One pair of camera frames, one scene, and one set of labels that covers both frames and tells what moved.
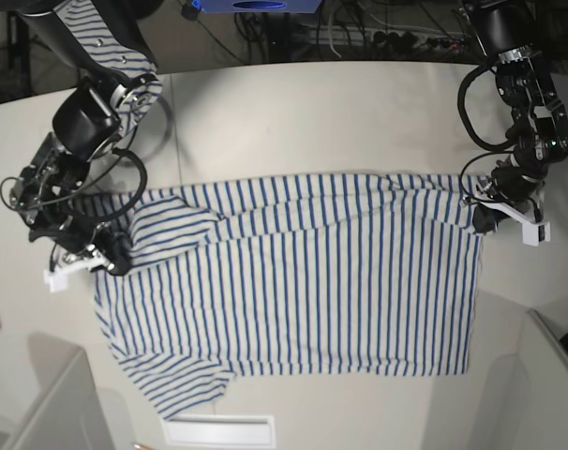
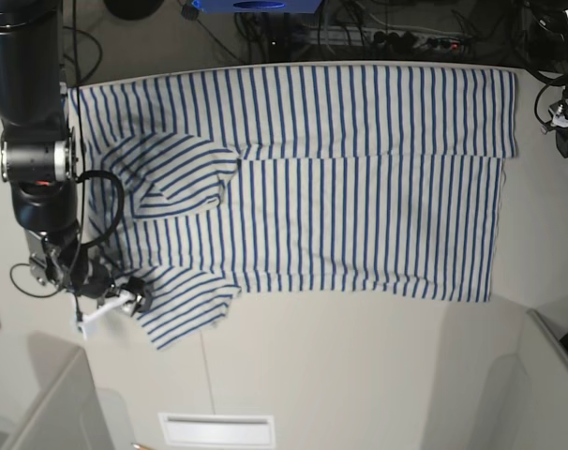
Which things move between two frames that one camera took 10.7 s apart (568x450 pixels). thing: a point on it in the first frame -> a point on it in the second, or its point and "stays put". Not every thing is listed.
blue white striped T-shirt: x=306 y=275 -> x=363 y=180
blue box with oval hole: x=259 y=6 stays put
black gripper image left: x=74 y=233 -> x=68 y=264
